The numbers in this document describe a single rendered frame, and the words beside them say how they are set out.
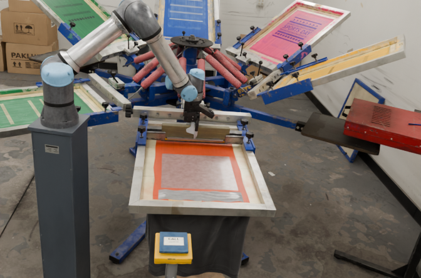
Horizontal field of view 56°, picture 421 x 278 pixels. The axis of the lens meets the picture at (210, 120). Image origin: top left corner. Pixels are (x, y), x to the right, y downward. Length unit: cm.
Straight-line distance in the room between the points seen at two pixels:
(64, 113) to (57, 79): 14
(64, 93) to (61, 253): 78
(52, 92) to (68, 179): 37
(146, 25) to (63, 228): 97
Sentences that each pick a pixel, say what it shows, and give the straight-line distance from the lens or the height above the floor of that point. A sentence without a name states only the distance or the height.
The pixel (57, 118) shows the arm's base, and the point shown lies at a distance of 168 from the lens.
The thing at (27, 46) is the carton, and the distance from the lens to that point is 601.
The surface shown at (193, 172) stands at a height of 96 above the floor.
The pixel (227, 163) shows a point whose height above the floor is 96.
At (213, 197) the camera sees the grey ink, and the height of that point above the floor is 96.
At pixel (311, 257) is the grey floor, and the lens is 304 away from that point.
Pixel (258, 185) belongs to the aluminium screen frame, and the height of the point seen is 99.
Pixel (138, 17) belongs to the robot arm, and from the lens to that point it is 167.
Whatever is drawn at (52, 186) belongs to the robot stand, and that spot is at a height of 93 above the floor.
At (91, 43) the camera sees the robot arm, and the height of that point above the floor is 150.
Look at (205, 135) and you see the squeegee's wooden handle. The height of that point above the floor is 101.
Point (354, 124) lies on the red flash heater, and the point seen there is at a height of 110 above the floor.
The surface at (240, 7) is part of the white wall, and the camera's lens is 616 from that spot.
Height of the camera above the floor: 194
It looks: 24 degrees down
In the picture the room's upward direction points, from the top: 7 degrees clockwise
